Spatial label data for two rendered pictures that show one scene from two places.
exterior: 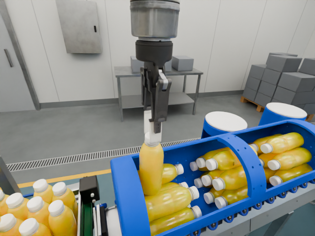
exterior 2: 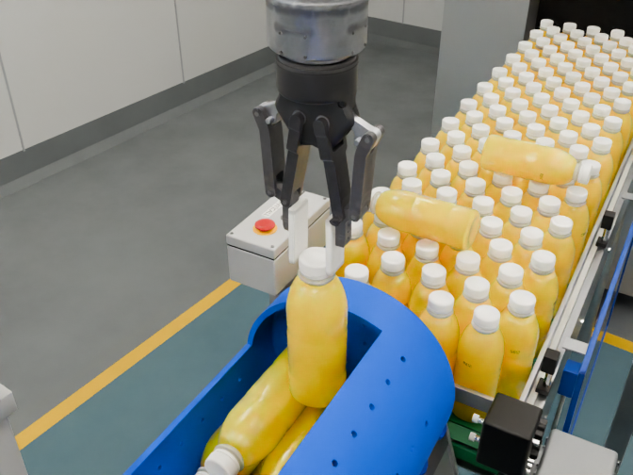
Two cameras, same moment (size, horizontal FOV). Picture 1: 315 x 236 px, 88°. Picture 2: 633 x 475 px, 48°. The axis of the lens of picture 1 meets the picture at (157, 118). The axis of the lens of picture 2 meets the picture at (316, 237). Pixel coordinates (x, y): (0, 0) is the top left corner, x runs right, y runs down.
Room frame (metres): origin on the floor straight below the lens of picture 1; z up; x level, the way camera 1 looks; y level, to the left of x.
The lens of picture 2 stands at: (0.84, -0.37, 1.78)
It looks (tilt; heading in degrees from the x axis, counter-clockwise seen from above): 34 degrees down; 142
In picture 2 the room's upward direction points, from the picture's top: straight up
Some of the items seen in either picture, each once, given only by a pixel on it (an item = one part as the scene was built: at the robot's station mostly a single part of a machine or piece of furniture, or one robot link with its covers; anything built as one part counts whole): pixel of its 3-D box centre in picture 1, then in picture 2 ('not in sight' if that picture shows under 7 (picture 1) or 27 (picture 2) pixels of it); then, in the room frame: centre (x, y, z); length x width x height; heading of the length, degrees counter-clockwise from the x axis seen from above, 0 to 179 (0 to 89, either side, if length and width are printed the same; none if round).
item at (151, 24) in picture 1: (154, 23); (316, 19); (0.36, 0.01, 1.59); 0.09 x 0.09 x 0.06
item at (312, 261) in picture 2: (152, 137); (316, 263); (0.36, 0.01, 1.33); 0.04 x 0.04 x 0.02
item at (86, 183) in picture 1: (89, 191); (506, 436); (0.47, 0.28, 0.95); 0.10 x 0.07 x 0.10; 22
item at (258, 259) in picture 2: not in sight; (281, 237); (-0.05, 0.25, 1.05); 0.20 x 0.10 x 0.10; 112
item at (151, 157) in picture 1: (151, 165); (316, 332); (0.35, 0.01, 1.23); 0.07 x 0.07 x 0.19
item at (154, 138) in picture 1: (155, 130); (298, 230); (0.33, 0.00, 1.36); 0.03 x 0.01 x 0.07; 112
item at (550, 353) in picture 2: not in sight; (547, 371); (0.42, 0.46, 0.94); 0.03 x 0.02 x 0.08; 112
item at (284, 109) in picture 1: (285, 109); not in sight; (1.23, -1.06, 1.03); 0.28 x 0.28 x 0.01
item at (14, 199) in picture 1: (14, 199); (511, 273); (0.32, 0.44, 1.09); 0.04 x 0.04 x 0.02
